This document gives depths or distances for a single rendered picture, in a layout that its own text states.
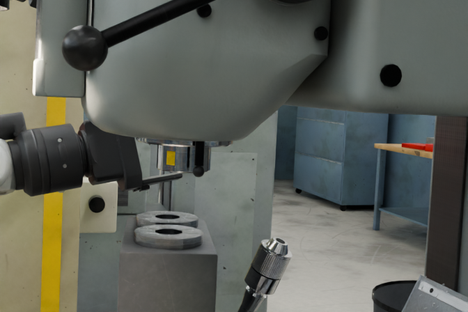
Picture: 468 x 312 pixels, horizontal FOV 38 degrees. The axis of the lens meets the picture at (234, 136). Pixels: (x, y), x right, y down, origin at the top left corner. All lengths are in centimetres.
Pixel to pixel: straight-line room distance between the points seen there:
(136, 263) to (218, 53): 39
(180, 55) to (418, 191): 730
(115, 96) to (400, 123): 759
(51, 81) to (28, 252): 183
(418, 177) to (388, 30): 722
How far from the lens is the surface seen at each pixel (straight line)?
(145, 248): 85
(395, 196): 815
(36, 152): 88
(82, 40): 44
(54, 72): 56
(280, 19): 52
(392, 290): 278
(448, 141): 87
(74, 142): 89
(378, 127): 801
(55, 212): 234
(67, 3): 56
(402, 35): 54
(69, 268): 239
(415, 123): 781
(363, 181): 799
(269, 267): 93
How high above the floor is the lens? 135
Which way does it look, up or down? 4 degrees down
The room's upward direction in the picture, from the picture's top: 3 degrees clockwise
